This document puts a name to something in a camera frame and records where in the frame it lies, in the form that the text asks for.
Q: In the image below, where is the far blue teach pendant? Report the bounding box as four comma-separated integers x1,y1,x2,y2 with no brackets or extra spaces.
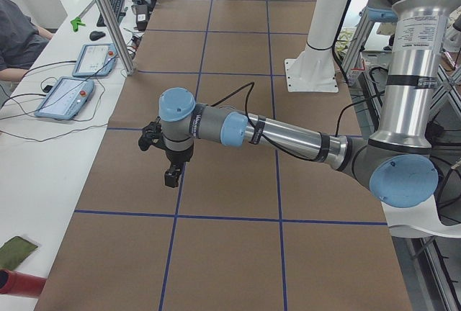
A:
72,43,118,78

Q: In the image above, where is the red cylinder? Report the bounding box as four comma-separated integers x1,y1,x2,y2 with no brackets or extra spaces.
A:
1,269,47,299

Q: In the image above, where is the black keyboard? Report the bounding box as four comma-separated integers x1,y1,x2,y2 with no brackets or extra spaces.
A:
109,0,126,24

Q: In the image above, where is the green cloth pouch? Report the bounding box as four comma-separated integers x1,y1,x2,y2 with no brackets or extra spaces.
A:
1,236,38,271

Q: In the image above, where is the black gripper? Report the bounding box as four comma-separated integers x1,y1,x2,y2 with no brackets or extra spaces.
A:
164,141,194,188

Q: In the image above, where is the white curved chair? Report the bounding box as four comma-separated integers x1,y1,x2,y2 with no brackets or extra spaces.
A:
381,196,460,239

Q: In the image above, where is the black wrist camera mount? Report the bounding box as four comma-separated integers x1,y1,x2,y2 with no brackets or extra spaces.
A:
138,117,166,151

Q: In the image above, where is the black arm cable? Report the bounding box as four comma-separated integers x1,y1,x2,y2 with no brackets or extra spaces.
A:
208,81,385,163

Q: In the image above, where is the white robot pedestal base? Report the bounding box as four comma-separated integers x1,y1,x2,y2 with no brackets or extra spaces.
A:
285,0,348,93

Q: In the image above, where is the green clamp tool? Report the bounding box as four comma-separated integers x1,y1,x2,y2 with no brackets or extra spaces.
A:
71,17,86,32

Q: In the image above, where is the blue teach pendant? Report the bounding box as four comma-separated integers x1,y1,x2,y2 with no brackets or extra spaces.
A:
34,77,94,120
72,43,118,78

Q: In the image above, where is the black computer mouse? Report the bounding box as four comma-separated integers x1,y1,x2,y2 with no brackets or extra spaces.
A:
89,31,106,41

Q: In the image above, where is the near blue teach pendant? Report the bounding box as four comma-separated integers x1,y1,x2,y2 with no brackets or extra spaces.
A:
34,77,94,120

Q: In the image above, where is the aluminium frame post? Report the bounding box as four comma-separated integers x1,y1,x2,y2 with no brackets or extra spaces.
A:
95,0,135,76

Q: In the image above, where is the seated person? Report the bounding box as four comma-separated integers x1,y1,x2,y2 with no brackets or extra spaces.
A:
1,0,54,82

